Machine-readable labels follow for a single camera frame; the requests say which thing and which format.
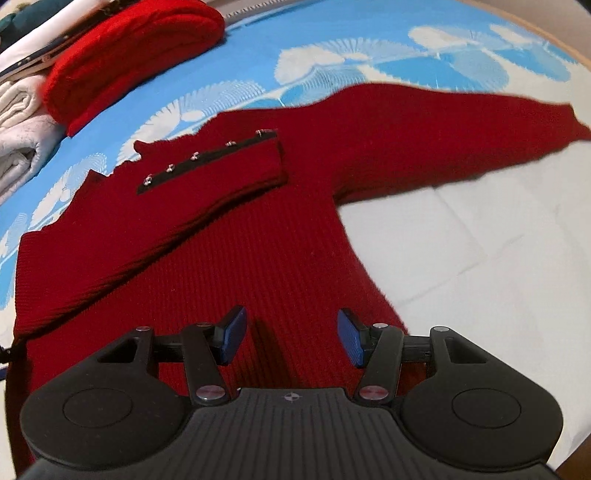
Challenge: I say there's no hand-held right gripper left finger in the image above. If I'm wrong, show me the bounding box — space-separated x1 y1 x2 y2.
97 305 250 408

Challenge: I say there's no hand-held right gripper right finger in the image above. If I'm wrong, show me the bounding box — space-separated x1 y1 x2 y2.
337 308 482 408

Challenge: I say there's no dark red knit sweater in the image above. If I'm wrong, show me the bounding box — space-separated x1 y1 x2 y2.
7 83 591 467

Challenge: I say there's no grey-white folded blanket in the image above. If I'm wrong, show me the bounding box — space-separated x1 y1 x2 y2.
0 111 69 205

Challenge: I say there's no red folded blanket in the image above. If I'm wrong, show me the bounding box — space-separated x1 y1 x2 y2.
41 0 227 138

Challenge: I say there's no cream folded blanket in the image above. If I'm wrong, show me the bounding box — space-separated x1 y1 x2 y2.
0 76 51 130

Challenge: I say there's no teal plush toy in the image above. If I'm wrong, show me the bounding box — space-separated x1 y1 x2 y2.
0 8 37 43

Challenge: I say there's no wooden bed side rail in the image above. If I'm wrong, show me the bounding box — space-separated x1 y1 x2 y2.
462 0 591 75

